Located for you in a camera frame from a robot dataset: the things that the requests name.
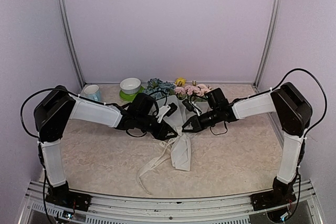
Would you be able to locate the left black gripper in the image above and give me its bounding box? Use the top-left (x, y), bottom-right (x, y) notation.
top-left (136, 113), bottom-right (179, 141)

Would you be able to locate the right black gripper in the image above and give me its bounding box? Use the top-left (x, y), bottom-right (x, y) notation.
top-left (180, 107), bottom-right (221, 132)

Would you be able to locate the cream ribbon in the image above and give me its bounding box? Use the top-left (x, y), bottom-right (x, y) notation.
top-left (136, 126), bottom-right (195, 195)

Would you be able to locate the yellow fake flower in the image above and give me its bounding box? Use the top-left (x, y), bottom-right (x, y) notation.
top-left (175, 78), bottom-right (186, 87)

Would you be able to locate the blue hydrangea fake flower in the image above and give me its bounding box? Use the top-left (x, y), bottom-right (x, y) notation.
top-left (143, 78), bottom-right (175, 100)

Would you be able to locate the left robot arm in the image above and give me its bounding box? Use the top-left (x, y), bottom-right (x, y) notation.
top-left (28, 85), bottom-right (177, 211)

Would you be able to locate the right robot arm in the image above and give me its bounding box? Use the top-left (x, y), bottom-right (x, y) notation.
top-left (182, 79), bottom-right (325, 223)

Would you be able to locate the green plate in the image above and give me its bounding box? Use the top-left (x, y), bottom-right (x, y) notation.
top-left (119, 86), bottom-right (144, 102)

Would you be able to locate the white bowl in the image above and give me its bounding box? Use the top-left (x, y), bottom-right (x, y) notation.
top-left (120, 78), bottom-right (141, 94)

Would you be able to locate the light blue mug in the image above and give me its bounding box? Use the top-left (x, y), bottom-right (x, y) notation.
top-left (83, 84), bottom-right (101, 102)

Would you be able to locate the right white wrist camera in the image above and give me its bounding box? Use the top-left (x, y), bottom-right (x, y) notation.
top-left (182, 99), bottom-right (202, 116)

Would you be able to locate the aluminium front rail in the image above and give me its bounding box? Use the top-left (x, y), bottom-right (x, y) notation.
top-left (18, 179), bottom-right (323, 224)

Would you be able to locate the right aluminium frame post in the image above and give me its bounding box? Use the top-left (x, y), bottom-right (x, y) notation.
top-left (254, 0), bottom-right (281, 89)

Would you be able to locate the aluminium frame post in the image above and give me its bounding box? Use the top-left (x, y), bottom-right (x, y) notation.
top-left (254, 0), bottom-right (281, 89)
top-left (57, 0), bottom-right (86, 88)

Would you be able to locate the left aluminium frame post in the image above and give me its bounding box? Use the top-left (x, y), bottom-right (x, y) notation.
top-left (57, 0), bottom-right (86, 88)

